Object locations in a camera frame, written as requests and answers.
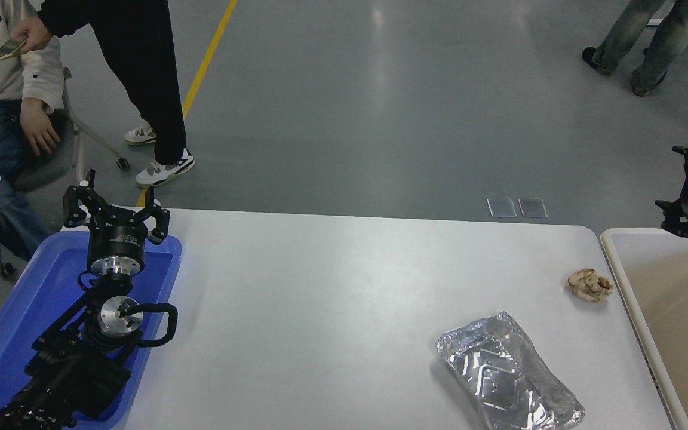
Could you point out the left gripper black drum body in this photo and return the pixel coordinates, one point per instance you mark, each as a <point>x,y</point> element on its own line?
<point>114,237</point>

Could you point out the clear floor plate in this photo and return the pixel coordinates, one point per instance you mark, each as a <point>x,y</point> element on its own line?
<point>532,206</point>
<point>501,207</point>

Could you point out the person's left hand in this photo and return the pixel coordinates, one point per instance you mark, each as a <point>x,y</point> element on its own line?
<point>40,128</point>

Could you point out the person's left forearm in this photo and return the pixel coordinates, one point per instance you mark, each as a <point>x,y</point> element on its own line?
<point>44,80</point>

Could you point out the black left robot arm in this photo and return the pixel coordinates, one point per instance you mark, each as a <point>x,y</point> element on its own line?
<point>72,376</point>

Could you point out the crumpled tan paper ball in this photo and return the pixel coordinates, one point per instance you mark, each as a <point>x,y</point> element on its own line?
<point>589,286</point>

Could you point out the blue plastic tray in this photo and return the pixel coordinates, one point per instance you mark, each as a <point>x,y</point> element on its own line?
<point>33,298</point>

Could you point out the grey office chair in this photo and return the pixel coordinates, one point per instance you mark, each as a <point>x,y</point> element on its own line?
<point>51,161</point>

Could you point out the person walking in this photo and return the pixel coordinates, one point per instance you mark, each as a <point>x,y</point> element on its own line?
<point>636,30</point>

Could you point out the large pale bin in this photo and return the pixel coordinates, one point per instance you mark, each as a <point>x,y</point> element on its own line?
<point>678,310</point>

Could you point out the crumpled silver foil tray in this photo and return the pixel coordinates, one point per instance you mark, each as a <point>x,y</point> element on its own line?
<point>499,370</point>

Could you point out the person's hand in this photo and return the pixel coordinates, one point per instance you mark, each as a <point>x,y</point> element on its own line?
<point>34,34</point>

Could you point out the person on foot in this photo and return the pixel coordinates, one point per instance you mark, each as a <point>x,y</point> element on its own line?
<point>147,60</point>

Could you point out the gold mobile phone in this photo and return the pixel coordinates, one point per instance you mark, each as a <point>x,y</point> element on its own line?
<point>6,51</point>

